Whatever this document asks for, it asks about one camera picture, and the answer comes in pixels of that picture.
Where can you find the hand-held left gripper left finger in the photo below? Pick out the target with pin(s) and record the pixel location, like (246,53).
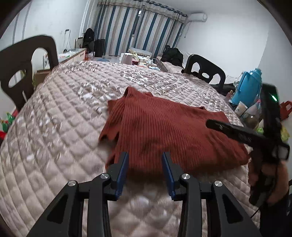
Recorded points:
(121,175)

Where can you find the person's right forearm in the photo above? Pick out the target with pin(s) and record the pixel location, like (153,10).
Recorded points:
(278,218)

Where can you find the black plastic chair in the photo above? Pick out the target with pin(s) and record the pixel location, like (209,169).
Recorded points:
(214,70)

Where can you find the red knit sweater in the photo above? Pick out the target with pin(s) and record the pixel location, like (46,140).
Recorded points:
(164,127)

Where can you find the white cabinet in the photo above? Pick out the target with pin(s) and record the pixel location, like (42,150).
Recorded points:
(68,59)

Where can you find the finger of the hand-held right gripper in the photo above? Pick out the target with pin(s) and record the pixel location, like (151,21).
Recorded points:
(235,132)

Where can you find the white electric kettle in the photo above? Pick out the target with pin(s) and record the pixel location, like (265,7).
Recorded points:
(126,58)

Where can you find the white air conditioner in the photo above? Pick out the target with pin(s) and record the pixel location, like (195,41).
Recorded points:
(198,17)

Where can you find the black backpack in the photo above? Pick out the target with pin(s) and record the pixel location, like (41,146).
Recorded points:
(89,39)

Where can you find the beige quilted blanket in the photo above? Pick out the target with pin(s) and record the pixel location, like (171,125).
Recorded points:
(52,141)

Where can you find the blue thermos jug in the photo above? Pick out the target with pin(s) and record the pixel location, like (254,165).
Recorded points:
(247,86)

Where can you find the person's right hand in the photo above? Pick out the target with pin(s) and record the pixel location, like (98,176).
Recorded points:
(281,180)

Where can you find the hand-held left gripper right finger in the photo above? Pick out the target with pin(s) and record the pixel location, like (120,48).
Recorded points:
(169,175)

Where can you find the round glass jar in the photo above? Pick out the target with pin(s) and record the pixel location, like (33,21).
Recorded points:
(251,120)

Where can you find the red tote bag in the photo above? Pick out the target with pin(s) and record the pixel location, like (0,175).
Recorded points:
(286,111)

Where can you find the striped curtain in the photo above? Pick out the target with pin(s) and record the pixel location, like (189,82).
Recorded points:
(136,27)

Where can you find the black upright bin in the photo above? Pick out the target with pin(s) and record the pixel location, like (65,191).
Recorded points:
(100,47)

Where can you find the black duffel bag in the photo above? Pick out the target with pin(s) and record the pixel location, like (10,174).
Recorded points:
(172,55)

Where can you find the white floral paper cup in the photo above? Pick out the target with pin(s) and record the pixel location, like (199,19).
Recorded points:
(240,109)

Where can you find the dark brown chair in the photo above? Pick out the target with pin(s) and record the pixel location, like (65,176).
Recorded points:
(22,57)

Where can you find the green frog toy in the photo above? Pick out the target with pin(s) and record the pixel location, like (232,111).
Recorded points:
(260,130)

